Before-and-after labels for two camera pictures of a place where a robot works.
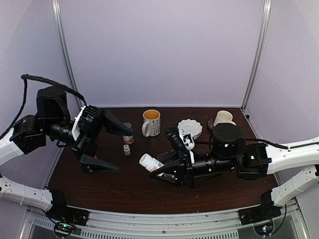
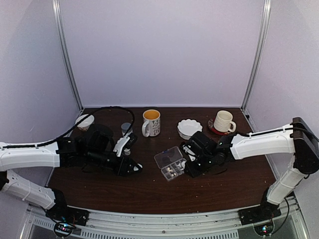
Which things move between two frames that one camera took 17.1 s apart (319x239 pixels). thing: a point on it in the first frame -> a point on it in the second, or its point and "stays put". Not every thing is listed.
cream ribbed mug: (223, 116) stays put
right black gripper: (185, 176) -> (193, 172)
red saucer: (211, 123) stays put
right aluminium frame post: (267, 6) stays put
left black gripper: (85, 145) -> (122, 167)
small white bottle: (126, 150) stays put
